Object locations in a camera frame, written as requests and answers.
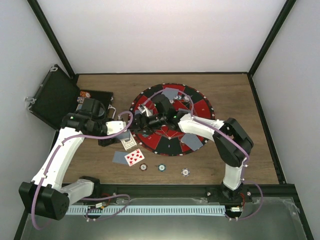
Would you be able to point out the black poker chip case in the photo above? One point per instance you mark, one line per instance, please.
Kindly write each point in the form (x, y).
(58, 95)

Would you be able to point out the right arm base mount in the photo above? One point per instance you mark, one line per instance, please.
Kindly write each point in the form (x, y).
(217, 195)

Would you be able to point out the teal poker chip stack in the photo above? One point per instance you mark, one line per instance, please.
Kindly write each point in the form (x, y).
(161, 167)

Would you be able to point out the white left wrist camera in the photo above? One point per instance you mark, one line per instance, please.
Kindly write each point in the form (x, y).
(113, 127)

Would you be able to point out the black aluminium frame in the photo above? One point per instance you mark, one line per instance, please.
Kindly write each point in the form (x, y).
(283, 189)

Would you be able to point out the brown poker chip stack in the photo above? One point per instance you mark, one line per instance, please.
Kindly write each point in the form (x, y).
(143, 167)

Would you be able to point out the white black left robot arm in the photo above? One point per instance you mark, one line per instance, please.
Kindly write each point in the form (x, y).
(45, 195)

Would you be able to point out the single face-down blue card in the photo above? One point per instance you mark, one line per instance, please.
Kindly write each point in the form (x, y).
(119, 158)

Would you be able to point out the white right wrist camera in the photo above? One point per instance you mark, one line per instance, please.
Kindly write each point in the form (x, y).
(144, 110)

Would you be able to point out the white playing card box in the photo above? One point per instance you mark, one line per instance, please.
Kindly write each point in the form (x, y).
(128, 144)

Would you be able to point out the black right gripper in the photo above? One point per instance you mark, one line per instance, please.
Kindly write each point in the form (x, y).
(139, 118)

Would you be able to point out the face-down cards seat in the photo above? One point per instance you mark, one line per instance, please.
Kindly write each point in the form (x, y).
(192, 141)
(170, 93)

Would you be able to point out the blue patterned card deck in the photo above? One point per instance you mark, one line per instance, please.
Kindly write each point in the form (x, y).
(125, 136)

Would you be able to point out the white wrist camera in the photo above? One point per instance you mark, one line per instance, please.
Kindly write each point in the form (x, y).
(144, 110)
(113, 127)

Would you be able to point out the face-up hearts playing card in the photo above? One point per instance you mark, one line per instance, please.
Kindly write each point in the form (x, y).
(134, 157)

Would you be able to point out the light blue slotted cable duct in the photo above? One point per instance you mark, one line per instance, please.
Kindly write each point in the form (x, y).
(150, 210)

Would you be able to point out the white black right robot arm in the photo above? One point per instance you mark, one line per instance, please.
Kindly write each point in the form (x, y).
(232, 142)

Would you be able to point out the face-down cards top seat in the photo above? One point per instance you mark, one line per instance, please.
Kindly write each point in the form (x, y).
(170, 93)

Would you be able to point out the blue white poker chip stack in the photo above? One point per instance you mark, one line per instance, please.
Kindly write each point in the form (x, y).
(185, 172)

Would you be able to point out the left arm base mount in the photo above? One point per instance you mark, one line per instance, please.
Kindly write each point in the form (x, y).
(105, 195)

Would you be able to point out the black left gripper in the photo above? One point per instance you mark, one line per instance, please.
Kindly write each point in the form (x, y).
(107, 141)

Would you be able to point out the round red black poker mat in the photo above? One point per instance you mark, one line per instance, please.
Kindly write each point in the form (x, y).
(164, 141)

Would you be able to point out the orange chip stack in case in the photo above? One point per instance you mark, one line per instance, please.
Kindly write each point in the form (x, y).
(85, 94)

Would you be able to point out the grey striped chips in case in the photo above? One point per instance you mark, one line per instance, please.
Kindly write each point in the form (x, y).
(80, 100)

